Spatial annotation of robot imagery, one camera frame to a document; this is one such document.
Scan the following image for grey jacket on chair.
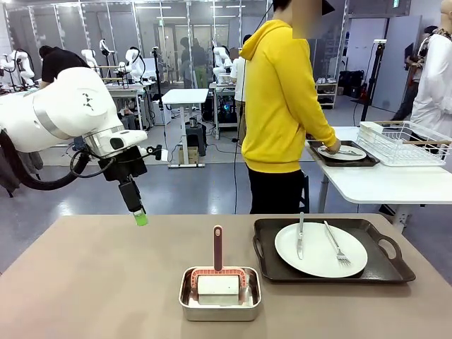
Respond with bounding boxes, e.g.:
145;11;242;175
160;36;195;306
0;144;45;197

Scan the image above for silver table knife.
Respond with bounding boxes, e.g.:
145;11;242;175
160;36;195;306
296;211;305;261

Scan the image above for black light stand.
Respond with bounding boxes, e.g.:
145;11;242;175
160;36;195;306
359;39;388;123

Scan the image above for person in black shirt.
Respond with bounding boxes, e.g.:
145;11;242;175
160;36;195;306
38;44;93;89

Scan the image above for silver metal pan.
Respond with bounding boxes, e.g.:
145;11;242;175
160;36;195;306
178;266;263;322

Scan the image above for person's right forearm yellow sleeve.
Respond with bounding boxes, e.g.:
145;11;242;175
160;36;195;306
303;112;338;149

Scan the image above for white side table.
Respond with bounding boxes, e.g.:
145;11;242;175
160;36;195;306
305;125;452;234

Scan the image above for black camera tripod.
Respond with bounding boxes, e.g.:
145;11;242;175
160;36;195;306
151;45;165;107

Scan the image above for pink handled lint roller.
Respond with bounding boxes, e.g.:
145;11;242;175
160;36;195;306
189;225;250;307

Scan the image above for grey plastic stool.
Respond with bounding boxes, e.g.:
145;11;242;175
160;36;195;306
185;123;208;157

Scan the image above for white wire dish rack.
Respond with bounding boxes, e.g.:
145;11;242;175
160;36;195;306
356;119;452;167

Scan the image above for silver fork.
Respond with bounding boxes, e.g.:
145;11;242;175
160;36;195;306
323;220;351;268

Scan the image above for white shoe shelf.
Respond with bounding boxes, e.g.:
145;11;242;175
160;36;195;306
315;76;339;109

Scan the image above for dark brown serving tray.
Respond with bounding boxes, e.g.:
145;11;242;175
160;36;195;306
252;218;417;285
306;139;381;167

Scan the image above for person in yellow hoodie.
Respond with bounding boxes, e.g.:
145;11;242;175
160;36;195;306
241;0;343;215

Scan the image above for white standing desk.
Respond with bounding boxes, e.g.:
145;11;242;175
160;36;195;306
161;88;210;169

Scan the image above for dark plastic stool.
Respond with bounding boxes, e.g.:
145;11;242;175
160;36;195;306
299;172;311;213

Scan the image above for white round plate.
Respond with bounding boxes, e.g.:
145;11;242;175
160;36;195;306
316;143;367;162
274;222;369;279

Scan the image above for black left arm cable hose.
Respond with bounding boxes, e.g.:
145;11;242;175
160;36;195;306
0;129;117;191

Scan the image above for black bags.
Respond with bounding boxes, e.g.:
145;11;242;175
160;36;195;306
338;70;364;98

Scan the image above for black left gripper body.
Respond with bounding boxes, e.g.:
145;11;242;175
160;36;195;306
97;144;148;184

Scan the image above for cardboard box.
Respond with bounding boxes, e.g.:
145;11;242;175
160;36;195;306
178;145;199;165

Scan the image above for person in dark clothes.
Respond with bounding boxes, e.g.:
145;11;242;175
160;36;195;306
391;25;439;121

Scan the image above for person's right hand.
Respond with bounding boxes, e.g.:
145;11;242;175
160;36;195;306
323;138;343;155

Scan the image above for person in white shirt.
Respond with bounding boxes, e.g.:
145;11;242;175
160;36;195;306
229;34;252;148

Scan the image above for person in green trousers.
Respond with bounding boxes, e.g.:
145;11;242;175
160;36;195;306
190;37;209;89

